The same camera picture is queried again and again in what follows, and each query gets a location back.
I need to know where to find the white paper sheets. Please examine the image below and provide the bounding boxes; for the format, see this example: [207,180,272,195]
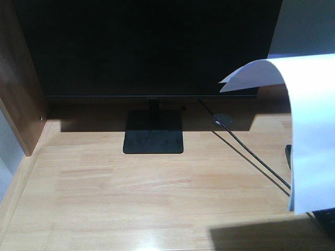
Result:
[221,54,334,214]

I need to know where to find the black object on desk edge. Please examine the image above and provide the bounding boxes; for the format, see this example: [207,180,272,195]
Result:
[285,144,292,169]

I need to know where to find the black computer monitor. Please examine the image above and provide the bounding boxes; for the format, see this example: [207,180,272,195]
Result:
[13,1,282,154]

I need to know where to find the wooden shelf unit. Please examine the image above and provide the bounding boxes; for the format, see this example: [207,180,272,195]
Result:
[1,1,49,156]

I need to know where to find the black keyboard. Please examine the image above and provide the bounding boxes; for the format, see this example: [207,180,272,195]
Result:
[313,208,335,241]

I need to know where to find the black monitor cable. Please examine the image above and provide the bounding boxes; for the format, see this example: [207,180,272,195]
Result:
[197,98,292,190]

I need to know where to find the grey desk cable grommet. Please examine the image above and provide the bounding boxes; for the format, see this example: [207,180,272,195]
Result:
[211,113,233,127]

